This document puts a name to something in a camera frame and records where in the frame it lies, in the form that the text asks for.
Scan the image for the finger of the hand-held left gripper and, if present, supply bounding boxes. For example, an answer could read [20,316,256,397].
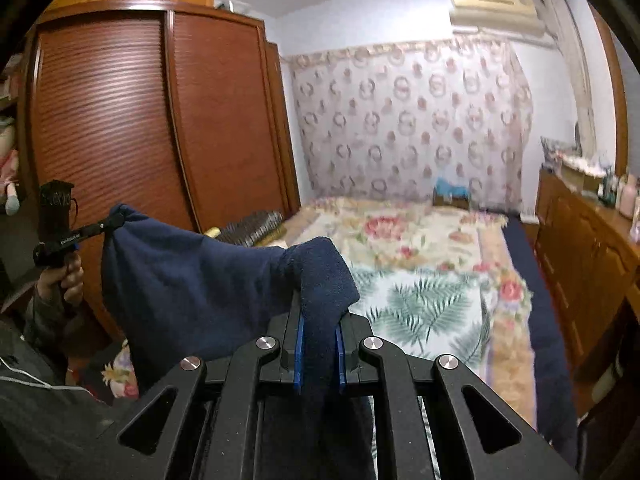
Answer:
[97,210,128,235]

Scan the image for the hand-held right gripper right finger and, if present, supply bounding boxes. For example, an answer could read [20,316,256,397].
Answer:
[334,312,581,480]

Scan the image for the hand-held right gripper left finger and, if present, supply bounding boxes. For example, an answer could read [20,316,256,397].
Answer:
[117,305,306,480]

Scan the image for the navy printed t-shirt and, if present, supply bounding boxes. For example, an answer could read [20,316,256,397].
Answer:
[100,203,376,480]

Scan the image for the person's left forearm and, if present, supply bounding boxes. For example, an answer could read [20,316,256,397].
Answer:
[20,285,81,356]

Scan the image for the person's left hand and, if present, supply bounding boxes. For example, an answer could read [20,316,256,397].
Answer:
[36,255,86,318]

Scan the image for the pink plush doll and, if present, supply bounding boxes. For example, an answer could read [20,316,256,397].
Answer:
[0,115,21,216]

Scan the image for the wooden slatted wardrobe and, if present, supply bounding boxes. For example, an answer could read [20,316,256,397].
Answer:
[17,0,303,341]

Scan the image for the dark circle patterned pillow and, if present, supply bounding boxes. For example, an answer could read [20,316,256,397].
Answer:
[217,210,286,248]

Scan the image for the floral blanket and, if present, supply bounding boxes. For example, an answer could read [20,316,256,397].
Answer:
[285,196,538,431]

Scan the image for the pink floral cloth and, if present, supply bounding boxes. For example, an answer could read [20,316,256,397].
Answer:
[100,340,140,401]

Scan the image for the navy bed sheet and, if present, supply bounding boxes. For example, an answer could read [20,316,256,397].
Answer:
[502,215,581,466]

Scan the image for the person's dark jacket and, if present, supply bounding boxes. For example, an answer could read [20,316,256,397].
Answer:
[0,310,151,480]

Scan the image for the circle print sheer curtain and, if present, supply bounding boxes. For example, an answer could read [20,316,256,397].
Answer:
[280,40,533,211]

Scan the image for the clear storage box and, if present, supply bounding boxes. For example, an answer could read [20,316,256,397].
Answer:
[215,0,256,16]

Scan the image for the wooden sideboard cabinet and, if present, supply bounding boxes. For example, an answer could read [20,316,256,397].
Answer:
[532,167,640,411]

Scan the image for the floral fabric bag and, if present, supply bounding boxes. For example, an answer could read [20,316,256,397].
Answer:
[540,135,581,171]

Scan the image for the open cardboard box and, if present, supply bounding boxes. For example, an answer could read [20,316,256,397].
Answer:
[560,152,608,193]

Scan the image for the pink thermos bottle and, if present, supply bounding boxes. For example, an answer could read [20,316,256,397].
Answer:
[619,174,638,220]

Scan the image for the beige tied curtain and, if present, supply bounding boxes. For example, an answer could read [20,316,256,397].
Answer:
[540,0,598,161]

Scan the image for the wooden window frame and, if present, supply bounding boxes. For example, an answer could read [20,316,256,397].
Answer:
[587,2,630,176]

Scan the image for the wall air conditioner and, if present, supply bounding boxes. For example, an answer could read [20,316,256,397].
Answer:
[447,0,546,36]

